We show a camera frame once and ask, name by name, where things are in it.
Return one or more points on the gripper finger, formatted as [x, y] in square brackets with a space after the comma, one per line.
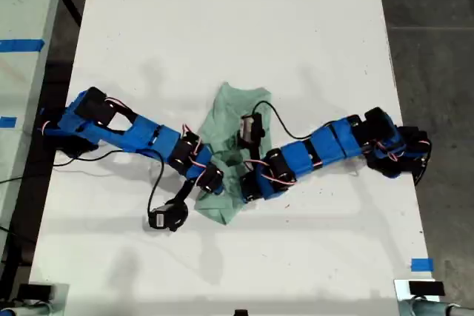
[218, 191]

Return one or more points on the pale green T-shirt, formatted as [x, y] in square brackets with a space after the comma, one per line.
[222, 116]

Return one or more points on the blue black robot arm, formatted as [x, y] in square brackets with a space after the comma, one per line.
[337, 138]
[155, 136]

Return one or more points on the small black clamp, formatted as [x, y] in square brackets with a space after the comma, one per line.
[240, 312]

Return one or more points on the square blue tape piece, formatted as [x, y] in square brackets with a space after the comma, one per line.
[422, 265]

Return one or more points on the small black box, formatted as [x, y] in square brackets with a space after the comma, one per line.
[35, 291]
[426, 288]

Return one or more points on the black stand leg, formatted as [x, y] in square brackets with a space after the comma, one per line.
[73, 7]

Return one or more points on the long blue tape strip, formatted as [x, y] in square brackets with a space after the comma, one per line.
[22, 45]

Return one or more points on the black camera stalk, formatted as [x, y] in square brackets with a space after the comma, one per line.
[255, 153]
[185, 192]

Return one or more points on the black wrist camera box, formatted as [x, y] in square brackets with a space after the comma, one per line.
[249, 129]
[163, 220]

